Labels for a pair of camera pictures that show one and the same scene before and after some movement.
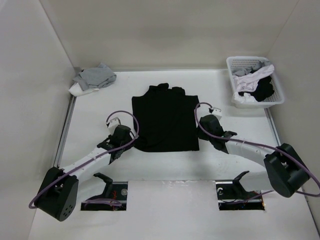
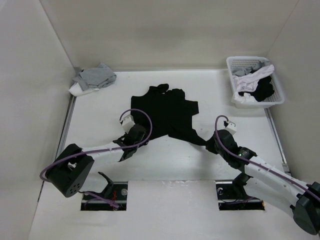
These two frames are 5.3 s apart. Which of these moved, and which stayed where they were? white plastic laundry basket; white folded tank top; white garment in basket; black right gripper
Moved: black right gripper
Stayed: white folded tank top; white garment in basket; white plastic laundry basket
